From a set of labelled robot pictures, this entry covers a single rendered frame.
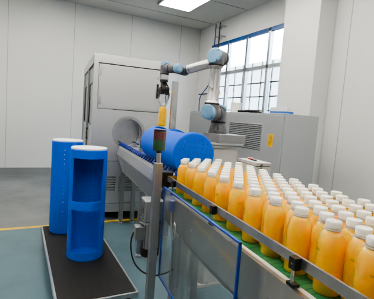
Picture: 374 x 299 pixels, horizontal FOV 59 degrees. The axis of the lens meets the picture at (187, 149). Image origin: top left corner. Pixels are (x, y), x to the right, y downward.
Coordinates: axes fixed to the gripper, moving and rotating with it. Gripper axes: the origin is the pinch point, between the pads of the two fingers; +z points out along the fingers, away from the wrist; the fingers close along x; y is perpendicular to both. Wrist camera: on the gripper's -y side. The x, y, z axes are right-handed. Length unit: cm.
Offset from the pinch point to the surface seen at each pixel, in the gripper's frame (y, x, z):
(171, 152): -73, 15, 32
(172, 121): 65, -31, 15
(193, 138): -76, 2, 23
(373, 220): -209, 3, 34
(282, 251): -197, 22, 46
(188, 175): -113, 18, 40
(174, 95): 65, -31, -13
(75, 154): -7, 69, 44
